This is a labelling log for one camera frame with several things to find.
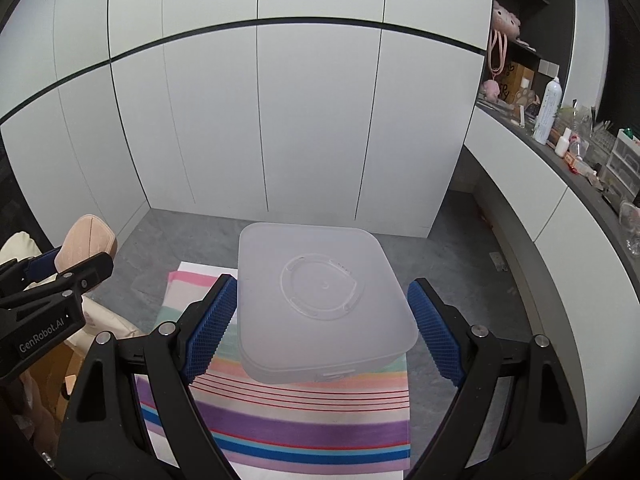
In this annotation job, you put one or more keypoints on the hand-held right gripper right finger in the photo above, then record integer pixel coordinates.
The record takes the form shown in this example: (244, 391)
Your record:
(435, 330)

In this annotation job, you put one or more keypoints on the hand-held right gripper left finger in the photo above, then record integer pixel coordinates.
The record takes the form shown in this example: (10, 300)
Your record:
(210, 330)

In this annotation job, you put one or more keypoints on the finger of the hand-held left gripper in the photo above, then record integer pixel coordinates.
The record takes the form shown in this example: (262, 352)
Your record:
(90, 272)
(42, 264)

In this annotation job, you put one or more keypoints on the wooden brush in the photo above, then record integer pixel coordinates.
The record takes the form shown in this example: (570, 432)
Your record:
(85, 240)

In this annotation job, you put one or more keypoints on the brown cardboard box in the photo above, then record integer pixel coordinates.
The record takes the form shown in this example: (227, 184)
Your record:
(52, 365)

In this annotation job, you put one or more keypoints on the translucent square plastic box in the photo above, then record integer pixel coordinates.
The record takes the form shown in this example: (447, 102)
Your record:
(325, 310)

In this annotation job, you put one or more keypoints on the person's left hand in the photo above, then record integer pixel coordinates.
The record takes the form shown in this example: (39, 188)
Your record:
(35, 410)

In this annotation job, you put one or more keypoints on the cream padded chair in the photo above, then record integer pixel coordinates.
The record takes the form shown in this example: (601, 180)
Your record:
(100, 317)

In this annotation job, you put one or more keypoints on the metal floor plate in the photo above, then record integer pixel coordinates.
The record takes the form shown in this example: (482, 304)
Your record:
(500, 262)

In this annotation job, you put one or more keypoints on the striped multicolour cloth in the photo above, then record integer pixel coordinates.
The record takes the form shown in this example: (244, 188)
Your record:
(300, 425)

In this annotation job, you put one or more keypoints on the white sideboard dark top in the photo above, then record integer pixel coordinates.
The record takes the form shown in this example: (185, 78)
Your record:
(550, 240)

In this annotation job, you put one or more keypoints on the clear glass jar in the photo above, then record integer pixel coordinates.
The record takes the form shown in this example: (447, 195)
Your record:
(631, 225)

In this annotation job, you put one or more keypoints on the small white bottle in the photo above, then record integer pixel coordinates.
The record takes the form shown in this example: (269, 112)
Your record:
(562, 144)

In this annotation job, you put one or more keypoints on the white built-in wardrobe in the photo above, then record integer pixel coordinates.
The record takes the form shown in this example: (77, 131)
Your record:
(300, 110)

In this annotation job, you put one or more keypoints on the tall white spray bottle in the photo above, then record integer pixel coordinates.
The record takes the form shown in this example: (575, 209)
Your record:
(546, 110)

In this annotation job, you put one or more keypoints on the clear drawer organiser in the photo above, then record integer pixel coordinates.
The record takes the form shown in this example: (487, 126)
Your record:
(622, 165)

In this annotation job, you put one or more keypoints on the clear acrylic organiser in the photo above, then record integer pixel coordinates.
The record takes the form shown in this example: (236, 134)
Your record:
(575, 121)

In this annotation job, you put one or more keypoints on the brown paw print carton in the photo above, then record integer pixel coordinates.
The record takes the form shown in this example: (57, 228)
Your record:
(520, 80)

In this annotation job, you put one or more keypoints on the large pink plush toy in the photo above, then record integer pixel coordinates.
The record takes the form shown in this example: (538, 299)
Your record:
(506, 20)

